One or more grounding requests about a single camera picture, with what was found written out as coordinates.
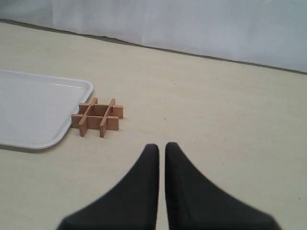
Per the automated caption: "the white backdrop cloth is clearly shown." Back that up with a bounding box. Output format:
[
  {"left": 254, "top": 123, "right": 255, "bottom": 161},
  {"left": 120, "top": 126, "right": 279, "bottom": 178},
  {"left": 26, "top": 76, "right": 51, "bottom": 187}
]
[{"left": 0, "top": 0, "right": 307, "bottom": 72}]

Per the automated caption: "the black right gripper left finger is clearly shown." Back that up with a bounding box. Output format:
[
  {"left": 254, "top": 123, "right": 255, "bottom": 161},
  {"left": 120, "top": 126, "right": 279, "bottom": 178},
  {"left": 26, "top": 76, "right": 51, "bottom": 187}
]
[{"left": 58, "top": 144, "right": 160, "bottom": 230}]

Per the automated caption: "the white plastic tray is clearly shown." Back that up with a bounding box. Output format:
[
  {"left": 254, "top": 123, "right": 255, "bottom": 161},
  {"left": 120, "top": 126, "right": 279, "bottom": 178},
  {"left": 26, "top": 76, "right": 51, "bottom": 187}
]
[{"left": 0, "top": 69, "right": 94, "bottom": 150}]

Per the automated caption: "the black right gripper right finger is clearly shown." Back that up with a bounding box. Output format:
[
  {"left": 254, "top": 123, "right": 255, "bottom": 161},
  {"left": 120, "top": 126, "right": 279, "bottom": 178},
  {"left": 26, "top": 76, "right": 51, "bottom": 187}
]
[{"left": 165, "top": 142, "right": 281, "bottom": 230}]

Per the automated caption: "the wooden notched plank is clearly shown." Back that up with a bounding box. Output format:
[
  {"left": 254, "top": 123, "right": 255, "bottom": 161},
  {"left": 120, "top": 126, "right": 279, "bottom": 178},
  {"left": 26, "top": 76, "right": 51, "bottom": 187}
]
[
  {"left": 78, "top": 103, "right": 124, "bottom": 118},
  {"left": 99, "top": 98, "right": 116, "bottom": 138},
  {"left": 78, "top": 97, "right": 98, "bottom": 137},
  {"left": 71, "top": 114, "right": 119, "bottom": 130}
]

